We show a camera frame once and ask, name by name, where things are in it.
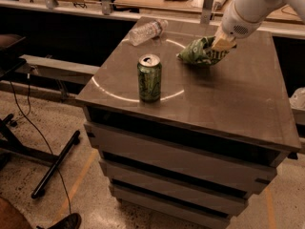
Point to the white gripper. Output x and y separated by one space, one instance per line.
233 23

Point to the green jalapeno chip bag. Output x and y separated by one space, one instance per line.
200 53

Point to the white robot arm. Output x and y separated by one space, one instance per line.
264 7

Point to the green soda can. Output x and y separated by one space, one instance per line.
149 70

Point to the clear plastic water bottle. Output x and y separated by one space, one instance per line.
148 31

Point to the grey drawer cabinet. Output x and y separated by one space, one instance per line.
214 138

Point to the black shoe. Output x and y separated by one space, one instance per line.
71 221

